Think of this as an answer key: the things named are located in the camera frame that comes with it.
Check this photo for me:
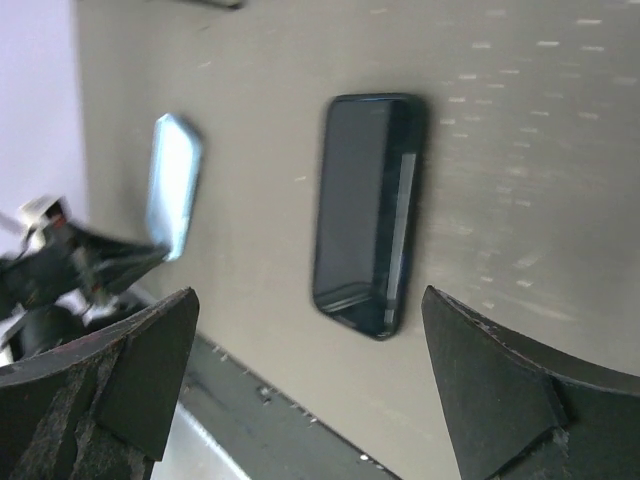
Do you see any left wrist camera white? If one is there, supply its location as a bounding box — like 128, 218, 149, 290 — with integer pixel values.
18, 195, 71, 236

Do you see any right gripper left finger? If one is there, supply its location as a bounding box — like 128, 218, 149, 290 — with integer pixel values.
1, 288, 199, 479

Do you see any blue smartphone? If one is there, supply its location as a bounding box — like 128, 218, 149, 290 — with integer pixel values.
310, 92, 430, 342

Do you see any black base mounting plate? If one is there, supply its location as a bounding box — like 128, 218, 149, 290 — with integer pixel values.
180, 334, 398, 479

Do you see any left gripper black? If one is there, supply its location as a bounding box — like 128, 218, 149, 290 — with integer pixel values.
1, 220, 170, 320

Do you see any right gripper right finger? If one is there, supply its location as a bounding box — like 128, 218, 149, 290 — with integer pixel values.
422, 287, 639, 479

